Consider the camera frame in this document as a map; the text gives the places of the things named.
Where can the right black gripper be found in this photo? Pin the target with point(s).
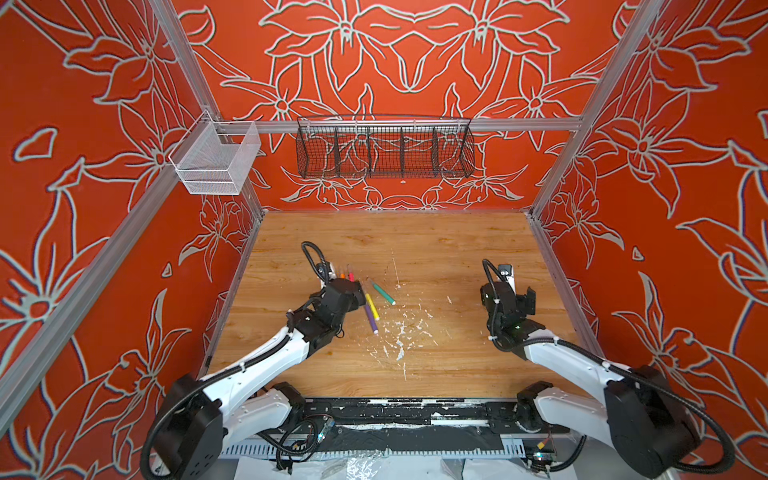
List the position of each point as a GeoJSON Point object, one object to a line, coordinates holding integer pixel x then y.
{"type": "Point", "coordinates": [522, 301]}

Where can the white mesh basket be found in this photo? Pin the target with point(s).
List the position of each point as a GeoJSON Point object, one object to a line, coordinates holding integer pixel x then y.
{"type": "Point", "coordinates": [215, 158]}

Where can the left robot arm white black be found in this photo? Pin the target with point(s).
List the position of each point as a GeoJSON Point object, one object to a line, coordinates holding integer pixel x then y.
{"type": "Point", "coordinates": [200, 417]}

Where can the black wire basket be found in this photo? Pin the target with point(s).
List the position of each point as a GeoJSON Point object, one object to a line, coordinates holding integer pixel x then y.
{"type": "Point", "coordinates": [360, 147]}

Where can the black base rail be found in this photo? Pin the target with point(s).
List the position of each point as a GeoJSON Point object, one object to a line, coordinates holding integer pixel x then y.
{"type": "Point", "coordinates": [494, 414]}

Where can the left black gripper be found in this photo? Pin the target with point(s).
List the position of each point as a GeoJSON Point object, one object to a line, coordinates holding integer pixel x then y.
{"type": "Point", "coordinates": [351, 293]}

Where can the yellow highlighter pen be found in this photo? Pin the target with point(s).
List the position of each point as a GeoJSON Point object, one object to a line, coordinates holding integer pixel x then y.
{"type": "Point", "coordinates": [372, 307]}

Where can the purple highlighter pen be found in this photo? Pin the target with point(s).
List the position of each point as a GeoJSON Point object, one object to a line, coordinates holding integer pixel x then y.
{"type": "Point", "coordinates": [371, 319]}

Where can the green highlighter pen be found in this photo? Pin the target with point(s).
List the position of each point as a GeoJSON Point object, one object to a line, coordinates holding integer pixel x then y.
{"type": "Point", "coordinates": [381, 291]}

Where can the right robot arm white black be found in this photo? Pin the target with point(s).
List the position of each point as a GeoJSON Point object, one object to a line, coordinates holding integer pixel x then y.
{"type": "Point", "coordinates": [631, 410]}

